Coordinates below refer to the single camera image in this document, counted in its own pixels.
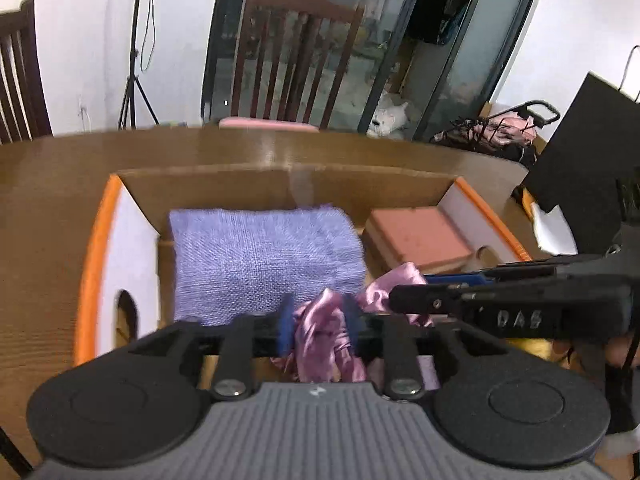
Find black cart with pink cloth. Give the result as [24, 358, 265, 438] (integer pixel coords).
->
[431, 100, 561, 162]

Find purple knit cloth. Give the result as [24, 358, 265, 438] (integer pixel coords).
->
[168, 203, 367, 325]

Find brown wooden slatted chair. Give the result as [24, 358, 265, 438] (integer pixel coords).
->
[230, 0, 367, 130]

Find orange edged cardboard box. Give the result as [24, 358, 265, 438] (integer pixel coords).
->
[74, 166, 532, 392]

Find black framed sliding glass door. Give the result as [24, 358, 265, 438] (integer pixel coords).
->
[200, 0, 547, 142]

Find pink layered sponge block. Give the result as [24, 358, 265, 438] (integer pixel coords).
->
[361, 205, 475, 275]

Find dark wooden slatted chair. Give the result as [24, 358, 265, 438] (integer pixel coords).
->
[0, 0, 54, 146]

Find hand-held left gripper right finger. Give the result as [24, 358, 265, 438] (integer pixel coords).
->
[341, 295, 516, 402]

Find yellow plush toy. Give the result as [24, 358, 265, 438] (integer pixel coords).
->
[507, 338, 553, 358]

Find pink satin scrunchie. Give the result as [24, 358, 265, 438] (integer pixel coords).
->
[271, 262, 437, 384]

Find black flat board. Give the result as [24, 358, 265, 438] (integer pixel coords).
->
[524, 71, 640, 261]

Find pink chair cushion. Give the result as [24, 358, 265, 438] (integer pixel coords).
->
[218, 116, 321, 134]

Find person's right hand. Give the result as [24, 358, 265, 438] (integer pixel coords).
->
[602, 332, 640, 370]

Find black tripod stand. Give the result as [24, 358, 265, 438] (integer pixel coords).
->
[117, 0, 162, 131]

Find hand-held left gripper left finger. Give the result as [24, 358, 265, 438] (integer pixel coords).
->
[120, 294, 297, 402]

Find white plush animal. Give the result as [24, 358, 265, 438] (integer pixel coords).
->
[369, 102, 412, 139]

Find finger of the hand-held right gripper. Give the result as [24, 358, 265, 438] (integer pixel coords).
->
[389, 283, 483, 318]
[424, 259, 608, 287]

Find light purple towel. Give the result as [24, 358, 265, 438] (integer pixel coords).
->
[417, 355, 441, 391]

